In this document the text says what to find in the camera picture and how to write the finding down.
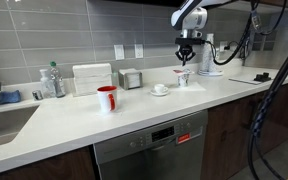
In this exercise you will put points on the small white espresso cup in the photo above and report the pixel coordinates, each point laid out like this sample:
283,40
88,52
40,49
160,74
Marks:
160,88

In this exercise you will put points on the grey framed wall panel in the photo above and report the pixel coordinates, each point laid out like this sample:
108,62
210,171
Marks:
267,43

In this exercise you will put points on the short printed paper cup stack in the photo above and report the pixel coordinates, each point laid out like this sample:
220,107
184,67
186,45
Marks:
215,66

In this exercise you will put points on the plastic bottle green cap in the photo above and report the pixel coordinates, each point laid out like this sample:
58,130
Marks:
58,85

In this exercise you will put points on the blue sponge cloth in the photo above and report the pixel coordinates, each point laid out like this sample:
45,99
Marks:
10,96

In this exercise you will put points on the metal napkin holder box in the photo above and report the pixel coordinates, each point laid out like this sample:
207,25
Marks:
130,80

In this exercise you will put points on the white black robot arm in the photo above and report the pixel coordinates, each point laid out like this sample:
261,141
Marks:
190,16

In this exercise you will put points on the small black object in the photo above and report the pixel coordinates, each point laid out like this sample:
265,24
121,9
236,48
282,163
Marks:
262,77

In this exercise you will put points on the red sachet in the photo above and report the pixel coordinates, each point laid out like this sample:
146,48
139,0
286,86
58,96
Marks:
177,71

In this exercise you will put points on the white light switch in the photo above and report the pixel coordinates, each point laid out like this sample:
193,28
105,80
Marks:
119,52

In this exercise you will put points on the small metal can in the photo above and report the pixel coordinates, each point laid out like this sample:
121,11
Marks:
37,95

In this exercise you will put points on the round white tray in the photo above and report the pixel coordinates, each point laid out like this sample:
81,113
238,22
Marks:
210,74

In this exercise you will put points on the white rectangular mat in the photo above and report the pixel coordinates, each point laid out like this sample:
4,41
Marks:
244,80

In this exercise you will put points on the tall printed paper cup stack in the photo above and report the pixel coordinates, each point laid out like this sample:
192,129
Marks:
207,56

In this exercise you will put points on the small white saucer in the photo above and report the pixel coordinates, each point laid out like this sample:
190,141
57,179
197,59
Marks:
159,94

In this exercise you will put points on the clear soap dispenser bottle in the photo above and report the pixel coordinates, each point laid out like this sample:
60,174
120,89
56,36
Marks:
46,86

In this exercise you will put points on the dark under-sink cabinet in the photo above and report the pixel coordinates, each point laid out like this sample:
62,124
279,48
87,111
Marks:
50,166

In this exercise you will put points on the stainless steel dishwasher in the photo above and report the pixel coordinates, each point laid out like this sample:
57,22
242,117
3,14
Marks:
150,160

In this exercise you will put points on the white paper towel stack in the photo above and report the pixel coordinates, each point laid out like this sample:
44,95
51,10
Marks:
90,80

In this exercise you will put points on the dark wood cabinet door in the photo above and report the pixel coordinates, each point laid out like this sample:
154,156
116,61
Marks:
284,120
224,140

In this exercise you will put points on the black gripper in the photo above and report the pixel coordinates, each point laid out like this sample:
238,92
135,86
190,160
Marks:
186,46

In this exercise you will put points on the white wall outlet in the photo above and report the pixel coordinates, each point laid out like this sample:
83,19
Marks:
223,45
139,51

